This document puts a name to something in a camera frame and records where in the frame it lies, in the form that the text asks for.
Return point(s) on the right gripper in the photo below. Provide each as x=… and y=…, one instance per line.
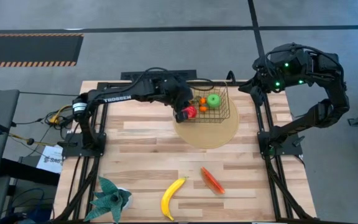
x=264, y=77

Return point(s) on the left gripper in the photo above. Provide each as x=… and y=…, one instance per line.
x=180, y=93

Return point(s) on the red plastic apple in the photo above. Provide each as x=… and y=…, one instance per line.
x=192, y=112

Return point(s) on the green plastic apple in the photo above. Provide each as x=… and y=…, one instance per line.
x=213, y=101

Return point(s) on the red watermelon slice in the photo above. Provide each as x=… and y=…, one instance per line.
x=211, y=182

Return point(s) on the long yellow plastic banana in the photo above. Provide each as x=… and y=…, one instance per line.
x=168, y=199

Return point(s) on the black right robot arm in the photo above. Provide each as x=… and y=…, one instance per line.
x=328, y=112

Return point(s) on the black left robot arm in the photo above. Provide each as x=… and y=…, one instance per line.
x=117, y=95

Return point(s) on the round woven tan placemat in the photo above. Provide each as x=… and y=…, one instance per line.
x=204, y=135

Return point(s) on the teal plant in white pot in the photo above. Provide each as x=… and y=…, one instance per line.
x=110, y=199

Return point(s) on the white printed paper sheet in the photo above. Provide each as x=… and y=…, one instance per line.
x=50, y=158

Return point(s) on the black mat with hazard stripes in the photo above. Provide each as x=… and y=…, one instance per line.
x=26, y=49

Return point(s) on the black curved bracket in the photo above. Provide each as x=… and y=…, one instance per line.
x=230, y=74

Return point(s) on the black aluminium rig frame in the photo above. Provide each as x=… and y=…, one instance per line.
x=120, y=84

